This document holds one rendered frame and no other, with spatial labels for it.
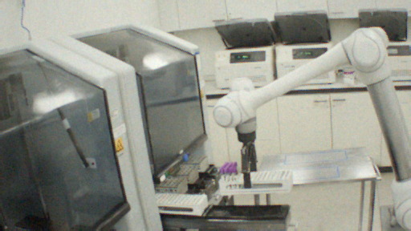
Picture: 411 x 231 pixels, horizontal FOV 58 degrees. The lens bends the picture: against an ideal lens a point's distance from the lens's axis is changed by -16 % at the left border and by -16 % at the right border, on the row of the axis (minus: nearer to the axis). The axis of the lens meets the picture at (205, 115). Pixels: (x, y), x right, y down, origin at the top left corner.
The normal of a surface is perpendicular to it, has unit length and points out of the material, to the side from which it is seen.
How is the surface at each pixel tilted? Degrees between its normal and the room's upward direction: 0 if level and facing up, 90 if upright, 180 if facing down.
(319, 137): 90
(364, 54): 84
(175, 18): 90
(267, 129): 90
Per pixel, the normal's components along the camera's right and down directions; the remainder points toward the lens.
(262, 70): -0.35, 0.25
